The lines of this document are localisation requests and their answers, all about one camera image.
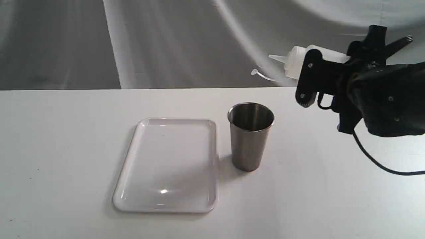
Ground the clear squeeze bottle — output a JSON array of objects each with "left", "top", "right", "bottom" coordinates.
[{"left": 251, "top": 45, "right": 350, "bottom": 86}]

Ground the stainless steel cup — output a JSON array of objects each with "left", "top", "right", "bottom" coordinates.
[{"left": 227, "top": 102, "right": 275, "bottom": 172}]

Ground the white plastic tray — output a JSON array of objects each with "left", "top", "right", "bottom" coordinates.
[{"left": 112, "top": 118, "right": 219, "bottom": 214}]

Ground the black camera cable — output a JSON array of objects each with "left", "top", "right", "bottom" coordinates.
[{"left": 317, "top": 92, "right": 425, "bottom": 176}]

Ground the grey fabric backdrop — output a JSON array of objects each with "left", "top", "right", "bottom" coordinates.
[{"left": 0, "top": 0, "right": 424, "bottom": 91}]

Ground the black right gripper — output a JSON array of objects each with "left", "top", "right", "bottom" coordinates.
[{"left": 333, "top": 25, "right": 389, "bottom": 134}]

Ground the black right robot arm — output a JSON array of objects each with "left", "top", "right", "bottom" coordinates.
[{"left": 332, "top": 25, "right": 424, "bottom": 137}]

